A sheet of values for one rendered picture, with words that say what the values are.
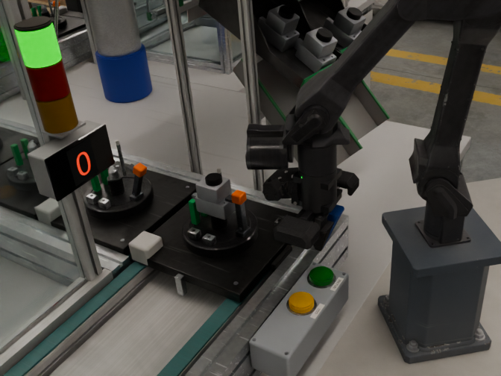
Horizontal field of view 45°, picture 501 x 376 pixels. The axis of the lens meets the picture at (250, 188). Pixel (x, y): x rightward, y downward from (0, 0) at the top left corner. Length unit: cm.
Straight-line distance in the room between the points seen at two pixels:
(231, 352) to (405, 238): 32
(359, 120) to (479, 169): 187
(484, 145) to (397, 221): 246
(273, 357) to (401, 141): 86
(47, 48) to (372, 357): 69
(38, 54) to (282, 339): 53
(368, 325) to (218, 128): 84
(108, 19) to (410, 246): 124
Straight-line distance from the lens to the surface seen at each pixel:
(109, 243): 116
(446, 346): 105
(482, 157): 332
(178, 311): 106
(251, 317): 98
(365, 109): 142
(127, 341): 104
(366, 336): 108
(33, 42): 87
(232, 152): 160
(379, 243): 127
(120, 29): 190
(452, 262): 92
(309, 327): 95
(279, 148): 86
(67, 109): 90
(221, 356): 93
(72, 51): 236
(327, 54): 117
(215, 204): 106
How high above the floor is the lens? 165
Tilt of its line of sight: 33 degrees down
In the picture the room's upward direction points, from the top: 5 degrees counter-clockwise
